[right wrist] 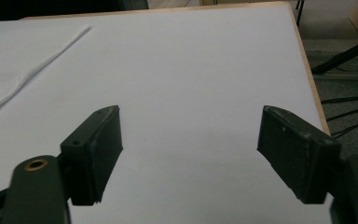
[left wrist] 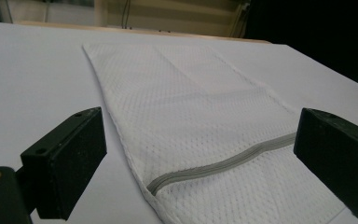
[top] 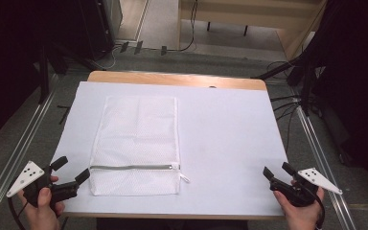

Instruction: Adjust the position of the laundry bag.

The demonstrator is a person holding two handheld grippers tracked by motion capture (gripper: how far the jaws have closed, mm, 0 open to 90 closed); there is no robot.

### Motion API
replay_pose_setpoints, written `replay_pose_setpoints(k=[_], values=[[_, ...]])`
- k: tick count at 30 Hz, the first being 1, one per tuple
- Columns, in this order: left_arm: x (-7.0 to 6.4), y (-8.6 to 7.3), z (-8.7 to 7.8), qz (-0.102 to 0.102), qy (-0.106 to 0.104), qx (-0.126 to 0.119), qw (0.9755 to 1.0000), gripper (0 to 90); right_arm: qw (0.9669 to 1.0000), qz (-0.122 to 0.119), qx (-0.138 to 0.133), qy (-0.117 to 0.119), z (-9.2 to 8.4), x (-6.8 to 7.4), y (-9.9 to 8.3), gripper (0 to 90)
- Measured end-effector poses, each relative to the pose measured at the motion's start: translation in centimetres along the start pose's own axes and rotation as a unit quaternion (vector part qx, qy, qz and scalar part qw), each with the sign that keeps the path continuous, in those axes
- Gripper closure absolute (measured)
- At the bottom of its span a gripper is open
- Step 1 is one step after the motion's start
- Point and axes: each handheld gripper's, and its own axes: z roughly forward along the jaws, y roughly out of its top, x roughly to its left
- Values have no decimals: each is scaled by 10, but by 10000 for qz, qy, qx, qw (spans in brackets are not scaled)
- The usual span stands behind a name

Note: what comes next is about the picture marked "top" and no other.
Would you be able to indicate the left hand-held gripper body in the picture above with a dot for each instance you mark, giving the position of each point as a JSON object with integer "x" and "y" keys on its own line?
{"x": 28, "y": 177}

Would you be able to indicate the dark curtain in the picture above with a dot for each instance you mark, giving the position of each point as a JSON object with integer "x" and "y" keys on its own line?
{"x": 357, "y": 80}

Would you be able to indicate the white table mat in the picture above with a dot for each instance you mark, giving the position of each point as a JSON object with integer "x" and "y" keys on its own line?
{"x": 230, "y": 143}

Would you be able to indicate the dark equipment cabinet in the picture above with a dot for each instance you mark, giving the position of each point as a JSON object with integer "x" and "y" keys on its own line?
{"x": 99, "y": 25}

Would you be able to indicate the person's left hand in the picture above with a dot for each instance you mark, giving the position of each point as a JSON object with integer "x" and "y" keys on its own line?
{"x": 43, "y": 217}

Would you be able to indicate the wooden table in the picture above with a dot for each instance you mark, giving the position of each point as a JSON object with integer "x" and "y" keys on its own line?
{"x": 172, "y": 78}

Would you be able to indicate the person's right hand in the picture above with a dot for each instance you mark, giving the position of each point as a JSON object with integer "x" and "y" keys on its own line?
{"x": 303, "y": 217}

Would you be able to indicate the light wooden furniture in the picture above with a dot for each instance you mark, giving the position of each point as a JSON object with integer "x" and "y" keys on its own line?
{"x": 300, "y": 38}

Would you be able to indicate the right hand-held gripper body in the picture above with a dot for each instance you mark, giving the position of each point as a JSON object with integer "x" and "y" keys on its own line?
{"x": 300, "y": 195}

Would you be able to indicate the aluminium floor rail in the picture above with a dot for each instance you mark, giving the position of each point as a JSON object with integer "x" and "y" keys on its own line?
{"x": 16, "y": 153}
{"x": 324, "y": 166}

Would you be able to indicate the white mesh laundry bag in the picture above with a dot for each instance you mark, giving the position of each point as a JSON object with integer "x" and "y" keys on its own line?
{"x": 137, "y": 137}

